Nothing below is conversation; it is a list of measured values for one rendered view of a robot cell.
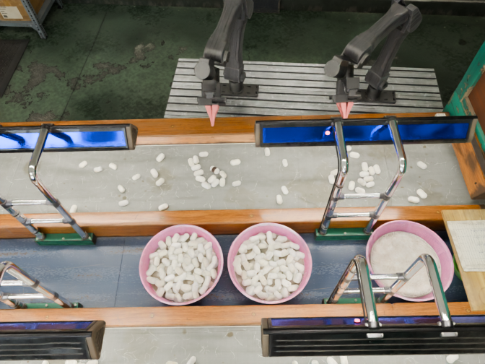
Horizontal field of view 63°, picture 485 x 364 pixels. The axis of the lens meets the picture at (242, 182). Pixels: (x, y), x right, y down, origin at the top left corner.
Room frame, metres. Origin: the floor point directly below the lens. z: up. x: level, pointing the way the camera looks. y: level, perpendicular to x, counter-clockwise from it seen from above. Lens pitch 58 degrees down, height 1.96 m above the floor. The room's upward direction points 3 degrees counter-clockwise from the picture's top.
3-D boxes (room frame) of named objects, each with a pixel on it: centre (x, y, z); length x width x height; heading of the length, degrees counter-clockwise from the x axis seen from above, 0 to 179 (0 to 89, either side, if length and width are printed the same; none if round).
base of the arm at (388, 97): (1.22, -0.59, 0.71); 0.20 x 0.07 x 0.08; 83
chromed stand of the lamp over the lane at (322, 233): (0.64, -0.34, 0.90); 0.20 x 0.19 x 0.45; 88
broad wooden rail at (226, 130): (1.00, 0.07, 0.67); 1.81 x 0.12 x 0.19; 88
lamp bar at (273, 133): (0.72, -0.35, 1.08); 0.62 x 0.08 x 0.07; 88
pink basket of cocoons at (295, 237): (0.45, -0.07, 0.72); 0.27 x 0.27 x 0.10
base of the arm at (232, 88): (1.29, 0.01, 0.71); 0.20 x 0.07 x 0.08; 83
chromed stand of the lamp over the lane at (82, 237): (0.67, 0.62, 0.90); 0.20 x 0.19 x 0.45; 88
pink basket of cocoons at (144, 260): (0.46, 0.21, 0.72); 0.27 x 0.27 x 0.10
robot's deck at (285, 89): (1.01, -0.26, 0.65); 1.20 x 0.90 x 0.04; 83
